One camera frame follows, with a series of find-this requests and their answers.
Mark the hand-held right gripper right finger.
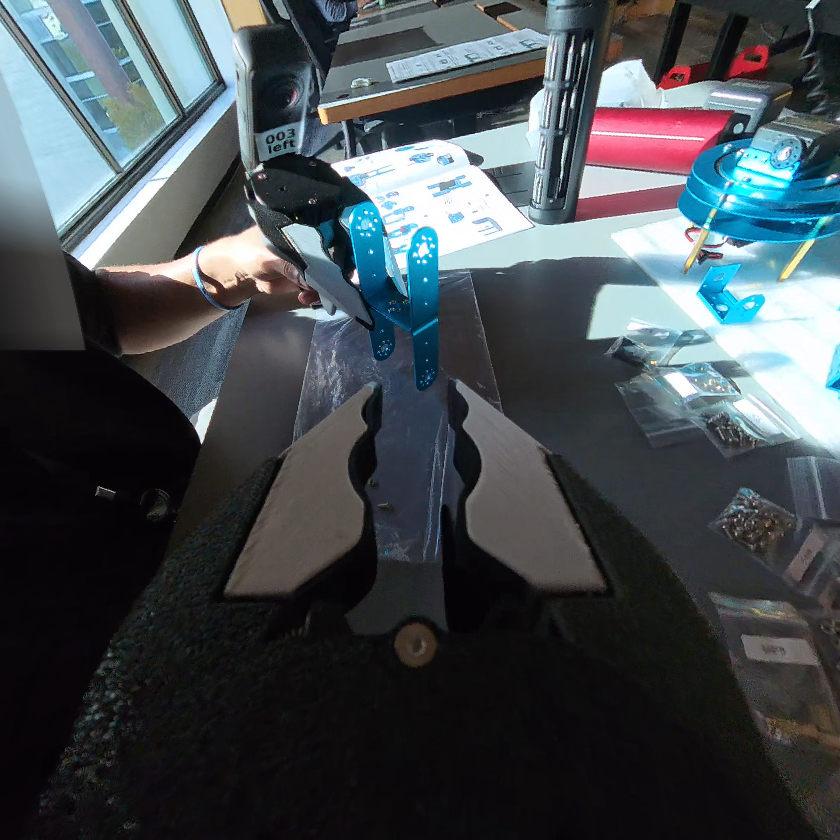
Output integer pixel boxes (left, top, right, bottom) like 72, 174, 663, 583
449, 381, 609, 598

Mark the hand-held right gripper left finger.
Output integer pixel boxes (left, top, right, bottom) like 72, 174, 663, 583
224, 384, 382, 602

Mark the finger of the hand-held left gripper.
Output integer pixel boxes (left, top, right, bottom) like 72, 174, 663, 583
283, 224, 374, 328

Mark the blue metal bracket assembly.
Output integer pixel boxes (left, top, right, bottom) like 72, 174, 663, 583
344, 201, 443, 392

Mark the person's left forearm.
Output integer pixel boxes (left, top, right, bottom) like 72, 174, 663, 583
95, 256, 211, 358

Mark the person's left hand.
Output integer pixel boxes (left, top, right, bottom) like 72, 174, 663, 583
197, 226, 322, 312

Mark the blue wristband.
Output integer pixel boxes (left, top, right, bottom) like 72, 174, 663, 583
192, 247, 240, 313

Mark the printed instruction manual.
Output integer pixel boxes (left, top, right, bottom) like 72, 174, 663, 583
331, 138, 535, 258

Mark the clear plastic bag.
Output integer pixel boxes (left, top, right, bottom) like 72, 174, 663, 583
292, 269, 504, 565

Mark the black badge reel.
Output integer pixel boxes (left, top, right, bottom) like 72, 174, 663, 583
92, 483, 178, 526

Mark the wooden table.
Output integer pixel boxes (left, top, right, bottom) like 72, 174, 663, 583
315, 7, 626, 127

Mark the black flat panel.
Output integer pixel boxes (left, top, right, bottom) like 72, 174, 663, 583
486, 158, 539, 212

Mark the white printed paper sheet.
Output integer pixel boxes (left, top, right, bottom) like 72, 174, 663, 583
385, 29, 551, 84

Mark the large glass window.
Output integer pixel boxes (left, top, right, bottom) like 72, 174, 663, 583
0, 0, 232, 245

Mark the person's black clothing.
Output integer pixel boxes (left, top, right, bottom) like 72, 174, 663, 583
0, 256, 206, 840

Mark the black ribbed cylinder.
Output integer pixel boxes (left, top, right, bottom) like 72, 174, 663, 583
528, 0, 618, 227

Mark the brass standoff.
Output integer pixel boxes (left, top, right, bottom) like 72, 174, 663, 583
683, 197, 731, 274
780, 217, 829, 282

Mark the red cylinder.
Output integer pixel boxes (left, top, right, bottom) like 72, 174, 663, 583
584, 105, 739, 177

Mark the blue round metal base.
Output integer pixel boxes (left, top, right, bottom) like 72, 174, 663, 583
676, 125, 840, 248

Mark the red metal object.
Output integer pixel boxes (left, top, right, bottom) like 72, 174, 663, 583
657, 45, 771, 91

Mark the grey hand-held device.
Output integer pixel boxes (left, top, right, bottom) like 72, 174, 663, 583
709, 79, 796, 135

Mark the small blue metal bracket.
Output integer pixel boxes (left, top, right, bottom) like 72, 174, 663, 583
696, 263, 767, 326

